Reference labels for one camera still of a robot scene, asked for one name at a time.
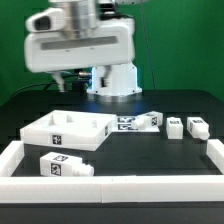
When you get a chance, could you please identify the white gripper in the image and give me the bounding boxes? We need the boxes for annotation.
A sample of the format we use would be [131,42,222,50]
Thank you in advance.
[24,18,135,92]

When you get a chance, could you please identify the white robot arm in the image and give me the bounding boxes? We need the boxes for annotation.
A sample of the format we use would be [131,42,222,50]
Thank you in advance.
[24,0,142,102]

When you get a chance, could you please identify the white tag sheet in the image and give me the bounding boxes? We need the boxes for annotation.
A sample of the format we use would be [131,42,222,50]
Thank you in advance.
[113,116,159,133]

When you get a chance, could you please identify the white U-shaped obstacle fence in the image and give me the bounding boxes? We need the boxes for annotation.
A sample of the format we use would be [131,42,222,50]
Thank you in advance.
[0,141,224,203]

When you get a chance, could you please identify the black cables on table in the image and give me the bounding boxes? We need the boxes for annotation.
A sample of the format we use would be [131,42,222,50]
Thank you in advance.
[11,68,93,99]

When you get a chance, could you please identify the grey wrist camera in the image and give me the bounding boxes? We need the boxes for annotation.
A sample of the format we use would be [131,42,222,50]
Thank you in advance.
[26,7,65,33]

